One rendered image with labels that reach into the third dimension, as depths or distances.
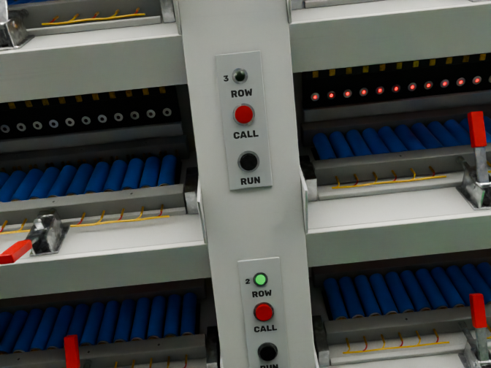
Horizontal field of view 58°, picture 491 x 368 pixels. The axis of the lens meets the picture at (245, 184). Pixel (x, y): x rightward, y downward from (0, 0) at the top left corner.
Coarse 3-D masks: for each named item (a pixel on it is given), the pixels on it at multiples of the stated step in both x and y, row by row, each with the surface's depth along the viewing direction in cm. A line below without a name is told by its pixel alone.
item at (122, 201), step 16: (112, 192) 47; (128, 192) 46; (144, 192) 46; (160, 192) 46; (176, 192) 46; (0, 208) 46; (16, 208) 46; (32, 208) 46; (48, 208) 46; (64, 208) 46; (80, 208) 46; (96, 208) 46; (112, 208) 46; (128, 208) 46; (144, 208) 46; (160, 208) 46; (0, 224) 46; (80, 224) 45; (96, 224) 45
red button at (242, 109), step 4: (240, 108) 39; (244, 108) 39; (248, 108) 39; (236, 112) 39; (240, 112) 39; (244, 112) 39; (248, 112) 39; (252, 112) 39; (236, 116) 40; (240, 116) 39; (244, 116) 39; (248, 116) 39; (252, 116) 40; (240, 120) 39; (244, 120) 39; (248, 120) 40
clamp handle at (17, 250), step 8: (40, 224) 42; (40, 232) 42; (24, 240) 39; (32, 240) 40; (8, 248) 38; (16, 248) 37; (24, 248) 38; (0, 256) 36; (8, 256) 36; (16, 256) 37
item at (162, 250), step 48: (0, 144) 56; (48, 144) 56; (192, 192) 45; (0, 240) 45; (96, 240) 44; (144, 240) 43; (192, 240) 43; (0, 288) 44; (48, 288) 44; (96, 288) 45
